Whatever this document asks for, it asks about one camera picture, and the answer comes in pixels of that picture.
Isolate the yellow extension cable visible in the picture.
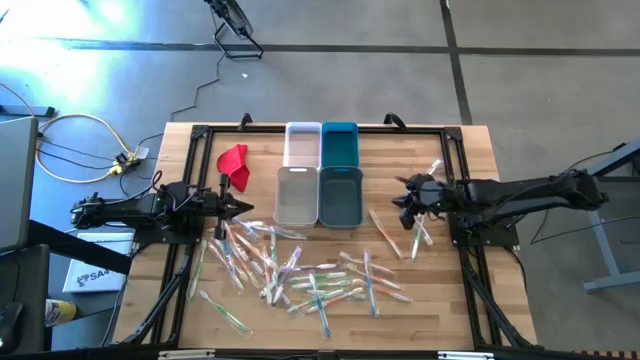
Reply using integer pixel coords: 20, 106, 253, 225
0, 82, 139, 185

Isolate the red cloth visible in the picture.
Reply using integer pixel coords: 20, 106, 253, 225
216, 143, 251, 194

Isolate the black floor fan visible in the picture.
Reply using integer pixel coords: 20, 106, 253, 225
203, 0, 265, 60

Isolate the yellow power plug block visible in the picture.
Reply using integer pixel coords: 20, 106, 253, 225
107, 151, 142, 177

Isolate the translucent white plastic bin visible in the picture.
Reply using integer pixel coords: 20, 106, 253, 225
282, 121, 323, 169

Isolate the black computer mouse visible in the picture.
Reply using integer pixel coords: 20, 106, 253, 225
0, 301, 25, 357

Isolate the blue toothbrush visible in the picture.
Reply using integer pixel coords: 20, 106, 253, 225
362, 248, 380, 320
231, 216, 308, 241
218, 235, 237, 269
307, 272, 333, 340

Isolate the black fan cable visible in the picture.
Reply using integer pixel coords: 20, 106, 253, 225
169, 49, 225, 122

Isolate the grey metal desk frame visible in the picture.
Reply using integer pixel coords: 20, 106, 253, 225
582, 137, 640, 295

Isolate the purple toothbrush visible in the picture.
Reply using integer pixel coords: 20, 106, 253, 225
272, 279, 292, 307
271, 245, 304, 307
279, 262, 340, 275

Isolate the white printed box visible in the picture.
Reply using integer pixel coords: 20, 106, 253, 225
62, 230, 137, 295

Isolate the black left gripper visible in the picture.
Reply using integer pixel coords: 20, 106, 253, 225
197, 172, 255, 241

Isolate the yellow white canister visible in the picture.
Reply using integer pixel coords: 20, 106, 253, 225
43, 298, 78, 327

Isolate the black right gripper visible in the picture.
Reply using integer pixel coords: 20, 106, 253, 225
390, 172, 454, 231

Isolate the dark grey handled basket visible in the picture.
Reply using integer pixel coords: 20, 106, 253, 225
317, 165, 365, 230

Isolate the teal plastic bin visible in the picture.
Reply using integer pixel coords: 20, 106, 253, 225
320, 121, 361, 169

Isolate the beige handled plastic basket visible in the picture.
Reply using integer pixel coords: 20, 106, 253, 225
272, 165, 321, 229

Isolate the grey desk leg foot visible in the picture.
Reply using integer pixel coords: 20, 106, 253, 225
0, 103, 56, 119

